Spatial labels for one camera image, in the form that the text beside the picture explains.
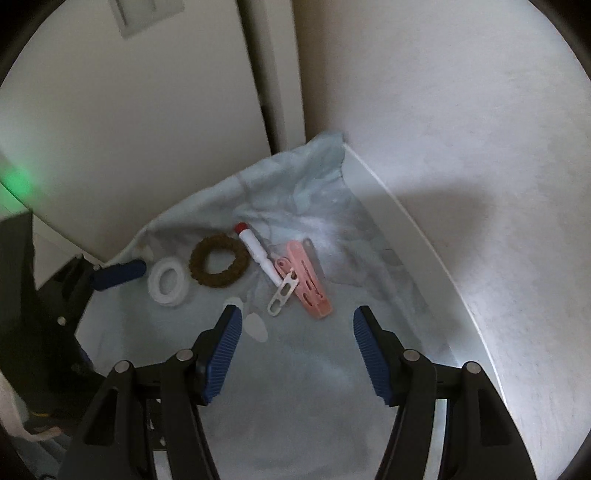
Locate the white tape roll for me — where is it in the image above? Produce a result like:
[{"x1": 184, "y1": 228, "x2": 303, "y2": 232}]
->
[{"x1": 147, "y1": 257, "x2": 189, "y2": 307}]

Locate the brown scrunchie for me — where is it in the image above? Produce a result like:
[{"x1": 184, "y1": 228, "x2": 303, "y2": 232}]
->
[{"x1": 188, "y1": 234, "x2": 250, "y2": 289}]

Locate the white tube red cap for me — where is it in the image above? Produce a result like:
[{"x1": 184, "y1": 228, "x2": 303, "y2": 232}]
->
[{"x1": 233, "y1": 222, "x2": 283, "y2": 287}]

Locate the white low table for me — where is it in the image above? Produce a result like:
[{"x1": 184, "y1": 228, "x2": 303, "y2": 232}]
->
[{"x1": 342, "y1": 145, "x2": 505, "y2": 395}]

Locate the white small clip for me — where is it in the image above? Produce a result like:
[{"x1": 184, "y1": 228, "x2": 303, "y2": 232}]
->
[{"x1": 266, "y1": 269, "x2": 298, "y2": 317}]

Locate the light blue floral cloth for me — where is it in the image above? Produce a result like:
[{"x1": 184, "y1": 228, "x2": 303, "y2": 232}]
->
[{"x1": 77, "y1": 133, "x2": 453, "y2": 479}]

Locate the pink hair clip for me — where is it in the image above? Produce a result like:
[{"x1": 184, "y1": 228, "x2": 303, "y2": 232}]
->
[{"x1": 274, "y1": 240, "x2": 332, "y2": 320}]

